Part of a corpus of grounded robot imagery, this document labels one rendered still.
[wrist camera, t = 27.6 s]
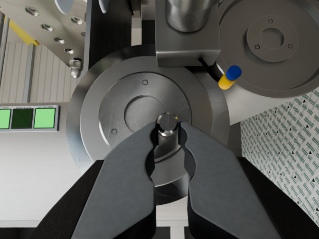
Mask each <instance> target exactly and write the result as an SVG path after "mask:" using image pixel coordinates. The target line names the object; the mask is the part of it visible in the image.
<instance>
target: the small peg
mask: <svg viewBox="0 0 319 239"><path fill-rule="evenodd" d="M178 123H179V121H178V118H177V116H176V115H175V114H173V113H171V112H165V113H163V114H161V115H160V116H159V118H158V120H157V124H158V129H159V132H160V134H161V135H163V136H165V137H170V136H172V135H174V134H175V132H176V130H177V128H178Z"/></svg>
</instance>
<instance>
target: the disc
mask: <svg viewBox="0 0 319 239"><path fill-rule="evenodd" d="M138 56H156V47H155V45H154V44H144V45H135V46H129V47H126V48H123V49H120V50H117V51H115V52H113V53H111V54H109V55H107V56H106V57H104V58H102V59H101V60H100V61H98V62H97V63H96V64H94V65H93V66H92V67H91V68H90V69H89V70H88V71H87V72H86V74H85V75H84V76H83V77H82V79H81V80H80V82H79V83H78V85H77V86H76V88H75V90H74V92H73V95H72V97H71V100H70V103H69V106H68V110H67V115H66V138H67V143H68V147H69V151H70V153H71V156H72V159H73V161H74V163H75V165H76V166H77V168H78V170H79V171H80V173H81V174H82V175H83V174H84V173H85V172H86V171H87V170H88V169H89V167H90V166H91V165H92V164H93V163H94V162H93V161H92V160H91V158H90V157H89V155H88V153H87V151H86V149H85V147H84V144H83V141H82V137H81V131H80V114H81V108H82V105H83V102H84V99H85V96H86V94H87V92H88V90H89V89H90V87H91V85H92V84H93V83H94V81H95V80H96V79H97V78H98V77H99V76H100V75H101V74H102V73H103V72H104V71H105V70H107V69H108V68H110V67H111V66H113V65H114V64H116V63H118V62H120V61H123V60H126V59H129V58H132V57H138ZM185 68H187V69H188V70H189V71H190V72H192V73H193V74H194V75H195V76H196V77H197V78H198V79H199V80H200V82H201V83H202V85H203V86H204V88H205V90H206V92H207V94H208V96H209V99H210V101H211V105H212V110H213V132H212V137H214V138H215V139H217V140H219V141H220V142H221V143H223V144H224V145H226V146H227V143H228V138H229V131H230V118H229V110H228V105H227V102H226V98H225V95H224V93H223V91H222V89H221V88H220V87H219V85H218V83H217V82H216V81H215V80H214V79H213V78H212V77H211V76H210V75H209V73H208V72H207V71H206V69H205V68H204V66H185ZM190 178H191V177H190V176H189V174H188V173H187V174H186V175H184V176H183V177H181V178H180V179H178V180H176V181H173V182H171V183H169V184H166V185H162V186H157V187H155V196H156V206H158V205H164V204H168V203H171V202H175V201H178V200H180V199H182V198H184V197H186V196H188V184H189V181H190Z"/></svg>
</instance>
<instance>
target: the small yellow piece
mask: <svg viewBox="0 0 319 239"><path fill-rule="evenodd" d="M198 61H199V62H200V63H201V64H202V65H203V66H204V68H205V69H206V71H207V72H208V73H209V75H210V76H211V77H212V78H213V79H214V80H215V81H216V82H217V83H218V85H219V87H220V88H221V89H224V90H226V89H228V88H230V87H231V86H232V85H233V84H234V83H235V81H236V80H237V79H238V78H239V77H240V75H241V74H242V70H241V68H240V67H239V66H236V65H233V66H231V67H230V68H229V69H228V70H227V71H226V72H225V73H224V75H223V76H222V77H221V79H220V78H218V77H217V76H216V75H215V74H214V73H213V72H212V70H211V69H210V68H209V66H208V65H207V64H206V62H205V61H204V60H203V59H202V58H199V59H198Z"/></svg>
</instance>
